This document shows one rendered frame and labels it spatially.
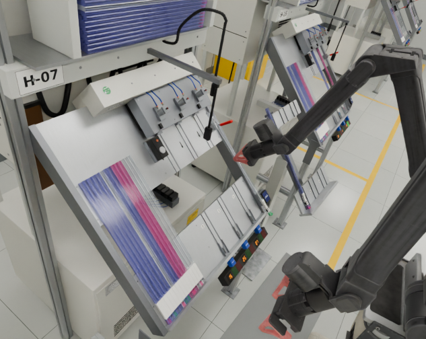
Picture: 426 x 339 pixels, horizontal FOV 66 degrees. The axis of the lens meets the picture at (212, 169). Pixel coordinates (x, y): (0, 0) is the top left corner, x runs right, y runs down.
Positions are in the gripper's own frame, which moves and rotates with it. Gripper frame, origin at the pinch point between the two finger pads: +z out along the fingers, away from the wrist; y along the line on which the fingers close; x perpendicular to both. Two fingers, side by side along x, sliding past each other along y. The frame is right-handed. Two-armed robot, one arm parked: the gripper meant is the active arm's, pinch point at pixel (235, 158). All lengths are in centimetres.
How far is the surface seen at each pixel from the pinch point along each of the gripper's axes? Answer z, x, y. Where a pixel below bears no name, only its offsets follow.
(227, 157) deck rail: 11.4, 2.1, -8.8
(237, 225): 7.8, 23.3, 12.4
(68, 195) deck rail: 12, -27, 56
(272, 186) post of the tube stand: 16, 35, -33
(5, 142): 31, -49, 52
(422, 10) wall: -13, 115, -741
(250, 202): 7.9, 22.9, -2.5
